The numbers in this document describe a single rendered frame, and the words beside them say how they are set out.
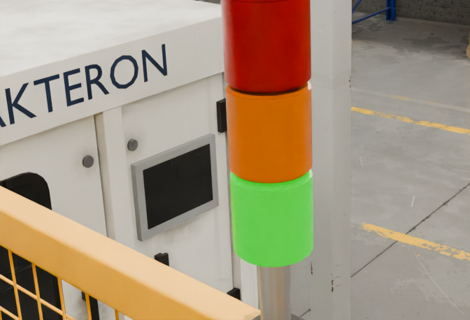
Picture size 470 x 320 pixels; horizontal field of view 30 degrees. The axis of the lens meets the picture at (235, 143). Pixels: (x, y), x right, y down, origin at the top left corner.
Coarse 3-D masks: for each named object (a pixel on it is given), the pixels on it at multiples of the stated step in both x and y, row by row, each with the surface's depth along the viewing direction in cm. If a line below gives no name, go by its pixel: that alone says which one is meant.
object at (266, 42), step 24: (240, 0) 47; (264, 0) 47; (288, 0) 47; (240, 24) 48; (264, 24) 47; (288, 24) 47; (240, 48) 48; (264, 48) 48; (288, 48) 48; (240, 72) 49; (264, 72) 48; (288, 72) 48
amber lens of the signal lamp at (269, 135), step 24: (240, 96) 49; (264, 96) 49; (288, 96) 49; (240, 120) 50; (264, 120) 49; (288, 120) 49; (240, 144) 50; (264, 144) 50; (288, 144) 50; (240, 168) 51; (264, 168) 50; (288, 168) 50
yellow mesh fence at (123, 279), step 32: (0, 192) 80; (0, 224) 77; (32, 224) 74; (64, 224) 73; (32, 256) 75; (64, 256) 71; (96, 256) 68; (128, 256) 67; (96, 288) 69; (128, 288) 65; (160, 288) 63; (192, 288) 63
